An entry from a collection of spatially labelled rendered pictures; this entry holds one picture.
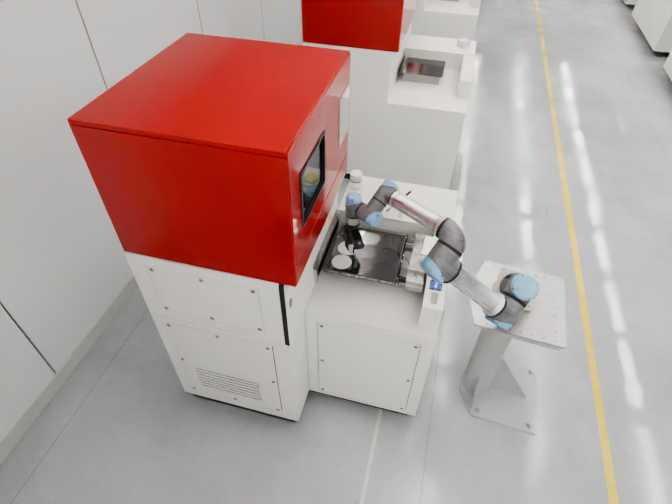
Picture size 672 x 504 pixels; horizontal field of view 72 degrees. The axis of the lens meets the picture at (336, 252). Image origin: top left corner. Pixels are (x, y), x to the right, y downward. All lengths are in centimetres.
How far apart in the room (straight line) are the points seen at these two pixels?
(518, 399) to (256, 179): 217
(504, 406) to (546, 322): 81
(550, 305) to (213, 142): 174
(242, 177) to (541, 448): 224
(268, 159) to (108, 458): 206
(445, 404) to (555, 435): 62
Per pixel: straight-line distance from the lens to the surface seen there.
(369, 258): 233
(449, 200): 266
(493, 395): 304
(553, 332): 236
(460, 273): 194
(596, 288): 391
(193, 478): 280
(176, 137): 153
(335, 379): 263
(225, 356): 238
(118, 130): 164
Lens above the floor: 255
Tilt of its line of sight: 44 degrees down
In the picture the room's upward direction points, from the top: 1 degrees clockwise
